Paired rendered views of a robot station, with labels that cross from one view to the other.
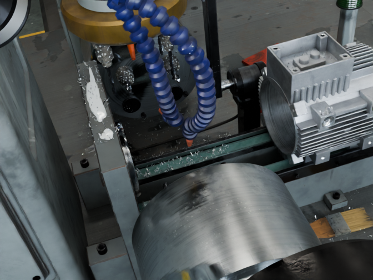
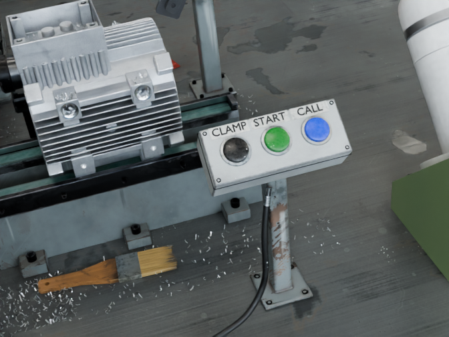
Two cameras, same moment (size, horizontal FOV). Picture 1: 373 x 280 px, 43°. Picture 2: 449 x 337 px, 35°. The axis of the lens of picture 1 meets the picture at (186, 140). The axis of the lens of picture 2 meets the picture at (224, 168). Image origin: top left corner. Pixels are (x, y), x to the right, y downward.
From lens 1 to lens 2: 0.48 m
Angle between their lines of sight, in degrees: 6
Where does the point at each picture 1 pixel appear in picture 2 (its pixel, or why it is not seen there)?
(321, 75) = (59, 49)
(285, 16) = not seen: hidden behind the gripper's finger
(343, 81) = (97, 60)
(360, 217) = (161, 257)
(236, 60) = not seen: hidden behind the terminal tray
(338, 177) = (135, 202)
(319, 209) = (114, 249)
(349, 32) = (206, 21)
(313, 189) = (101, 219)
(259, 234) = not seen: outside the picture
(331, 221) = (120, 263)
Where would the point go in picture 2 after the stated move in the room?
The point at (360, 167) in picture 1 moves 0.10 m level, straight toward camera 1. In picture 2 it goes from (166, 189) to (135, 232)
